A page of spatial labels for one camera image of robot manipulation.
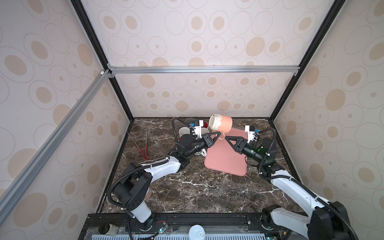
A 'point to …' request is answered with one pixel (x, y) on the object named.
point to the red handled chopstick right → (146, 147)
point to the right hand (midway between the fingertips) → (226, 140)
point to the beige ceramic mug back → (222, 123)
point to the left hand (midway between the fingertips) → (224, 134)
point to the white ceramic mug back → (203, 152)
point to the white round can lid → (197, 232)
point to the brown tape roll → (148, 193)
